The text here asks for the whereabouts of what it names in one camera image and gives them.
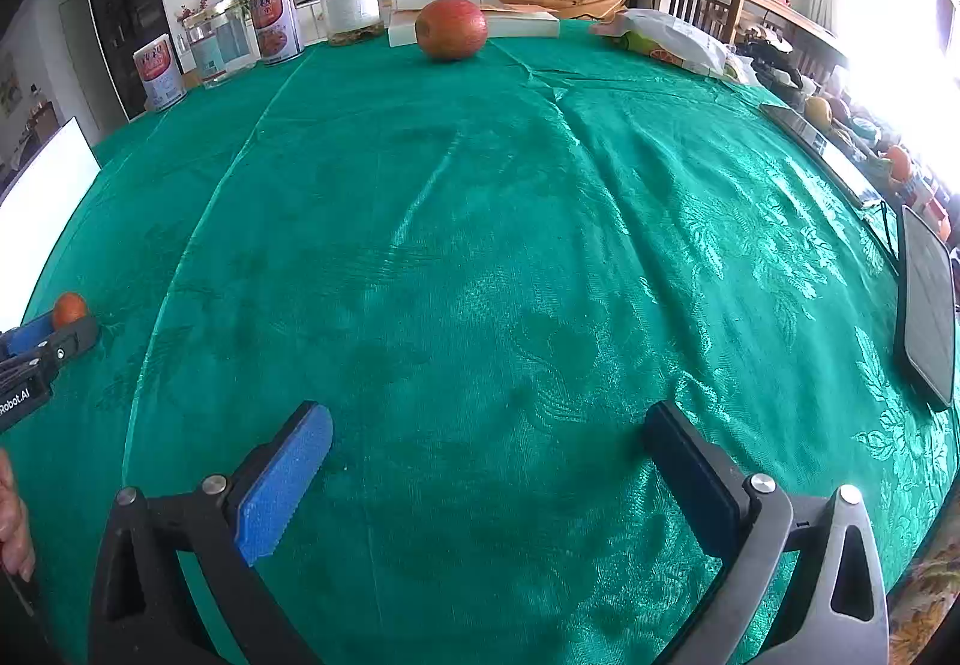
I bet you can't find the person's left hand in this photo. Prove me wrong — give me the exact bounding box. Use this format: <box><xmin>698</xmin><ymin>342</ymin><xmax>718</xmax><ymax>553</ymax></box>
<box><xmin>0</xmin><ymin>447</ymin><xmax>37</xmax><ymax>583</ymax></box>

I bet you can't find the white cardboard box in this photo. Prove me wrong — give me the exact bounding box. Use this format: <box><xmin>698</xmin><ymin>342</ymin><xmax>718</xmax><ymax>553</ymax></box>
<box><xmin>0</xmin><ymin>116</ymin><xmax>102</xmax><ymax>335</ymax></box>

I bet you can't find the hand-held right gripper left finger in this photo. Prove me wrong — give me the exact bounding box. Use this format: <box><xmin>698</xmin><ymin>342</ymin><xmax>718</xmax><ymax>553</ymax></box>
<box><xmin>88</xmin><ymin>401</ymin><xmax>335</xmax><ymax>665</ymax></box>

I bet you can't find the large red apple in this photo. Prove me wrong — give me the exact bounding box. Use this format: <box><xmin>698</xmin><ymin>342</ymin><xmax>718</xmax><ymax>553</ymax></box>
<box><xmin>415</xmin><ymin>0</ymin><xmax>489</xmax><ymax>62</ymax></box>

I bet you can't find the small orange tangerine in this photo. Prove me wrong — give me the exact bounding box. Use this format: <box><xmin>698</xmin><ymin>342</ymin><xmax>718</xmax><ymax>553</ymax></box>
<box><xmin>51</xmin><ymin>292</ymin><xmax>89</xmax><ymax>330</ymax></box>

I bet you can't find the flat yellow white box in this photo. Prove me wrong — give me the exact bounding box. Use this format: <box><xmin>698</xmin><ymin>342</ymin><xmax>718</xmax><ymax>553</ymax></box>
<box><xmin>388</xmin><ymin>5</ymin><xmax>562</xmax><ymax>47</ymax></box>

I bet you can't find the white plastic bag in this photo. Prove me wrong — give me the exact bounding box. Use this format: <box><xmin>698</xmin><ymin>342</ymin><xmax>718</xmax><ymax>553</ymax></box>
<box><xmin>589</xmin><ymin>8</ymin><xmax>758</xmax><ymax>83</ymax></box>

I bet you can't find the glass jar silver lid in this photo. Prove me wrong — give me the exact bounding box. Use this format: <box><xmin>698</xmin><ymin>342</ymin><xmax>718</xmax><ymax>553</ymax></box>
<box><xmin>182</xmin><ymin>5</ymin><xmax>252</xmax><ymax>91</ymax></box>

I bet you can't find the black smartphone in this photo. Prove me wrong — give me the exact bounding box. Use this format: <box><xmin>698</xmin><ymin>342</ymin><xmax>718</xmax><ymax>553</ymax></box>
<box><xmin>895</xmin><ymin>204</ymin><xmax>960</xmax><ymax>411</ymax></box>

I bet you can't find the basket of assorted fruit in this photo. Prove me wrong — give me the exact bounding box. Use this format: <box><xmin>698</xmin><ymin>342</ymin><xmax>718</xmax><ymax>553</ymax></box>
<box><xmin>802</xmin><ymin>95</ymin><xmax>923</xmax><ymax>186</ymax></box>

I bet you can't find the clear jar black lid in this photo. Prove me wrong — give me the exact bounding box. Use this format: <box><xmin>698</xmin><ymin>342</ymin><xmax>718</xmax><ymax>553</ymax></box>
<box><xmin>315</xmin><ymin>0</ymin><xmax>383</xmax><ymax>47</ymax></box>

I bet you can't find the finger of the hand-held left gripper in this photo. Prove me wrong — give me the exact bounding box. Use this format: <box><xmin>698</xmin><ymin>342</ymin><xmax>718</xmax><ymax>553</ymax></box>
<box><xmin>0</xmin><ymin>318</ymin><xmax>58</xmax><ymax>360</ymax></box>
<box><xmin>31</xmin><ymin>315</ymin><xmax>101</xmax><ymax>383</ymax></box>

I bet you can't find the black charging cable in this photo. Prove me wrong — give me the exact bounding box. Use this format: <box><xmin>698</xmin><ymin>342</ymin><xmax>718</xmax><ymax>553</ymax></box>
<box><xmin>874</xmin><ymin>200</ymin><xmax>901</xmax><ymax>276</ymax></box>

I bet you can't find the floral patterned sofa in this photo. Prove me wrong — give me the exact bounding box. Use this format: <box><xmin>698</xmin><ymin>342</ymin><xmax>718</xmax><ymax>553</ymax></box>
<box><xmin>889</xmin><ymin>537</ymin><xmax>960</xmax><ymax>665</ymax></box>

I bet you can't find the pink label tin can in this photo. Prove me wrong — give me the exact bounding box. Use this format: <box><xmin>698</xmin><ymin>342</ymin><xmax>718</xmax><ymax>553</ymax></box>
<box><xmin>248</xmin><ymin>0</ymin><xmax>306</xmax><ymax>68</ymax></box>
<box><xmin>133</xmin><ymin>34</ymin><xmax>188</xmax><ymax>113</ymax></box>

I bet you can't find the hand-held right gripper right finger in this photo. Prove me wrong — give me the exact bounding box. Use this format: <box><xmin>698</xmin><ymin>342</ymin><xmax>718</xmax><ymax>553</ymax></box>
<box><xmin>643</xmin><ymin>401</ymin><xmax>890</xmax><ymax>665</ymax></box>

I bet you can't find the green tablecloth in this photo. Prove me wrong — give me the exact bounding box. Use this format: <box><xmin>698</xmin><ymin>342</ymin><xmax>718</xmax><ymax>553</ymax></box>
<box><xmin>0</xmin><ymin>19</ymin><xmax>960</xmax><ymax>665</ymax></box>

